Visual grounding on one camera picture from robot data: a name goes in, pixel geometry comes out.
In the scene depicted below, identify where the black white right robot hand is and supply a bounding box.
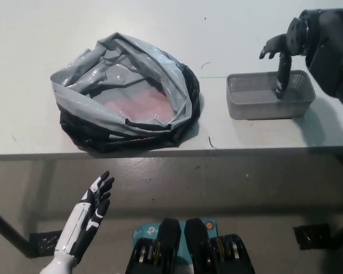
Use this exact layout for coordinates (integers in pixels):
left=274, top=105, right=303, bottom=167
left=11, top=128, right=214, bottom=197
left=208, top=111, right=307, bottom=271
left=258, top=33, right=293, bottom=100

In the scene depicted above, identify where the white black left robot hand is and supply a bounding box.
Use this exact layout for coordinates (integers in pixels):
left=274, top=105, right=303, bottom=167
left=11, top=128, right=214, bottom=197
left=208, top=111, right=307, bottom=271
left=53, top=170, right=115, bottom=265

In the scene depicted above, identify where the grey perforated rectangular plastic basket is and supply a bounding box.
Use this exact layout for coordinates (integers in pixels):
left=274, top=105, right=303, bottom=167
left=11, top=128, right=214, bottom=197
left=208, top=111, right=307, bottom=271
left=225, top=70, right=317, bottom=120

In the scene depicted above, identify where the grey and black plastic bag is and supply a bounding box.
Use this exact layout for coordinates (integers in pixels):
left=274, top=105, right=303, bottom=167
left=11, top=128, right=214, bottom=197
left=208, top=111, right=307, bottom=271
left=50, top=33, right=204, bottom=154

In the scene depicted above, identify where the black table tape patch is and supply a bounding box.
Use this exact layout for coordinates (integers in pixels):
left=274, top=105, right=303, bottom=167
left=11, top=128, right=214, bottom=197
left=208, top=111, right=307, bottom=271
left=246, top=116, right=293, bottom=122

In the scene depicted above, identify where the black teal robot torso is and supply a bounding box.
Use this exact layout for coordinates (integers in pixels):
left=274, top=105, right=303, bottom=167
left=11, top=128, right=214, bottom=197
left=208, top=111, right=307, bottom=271
left=125, top=217, right=255, bottom=274

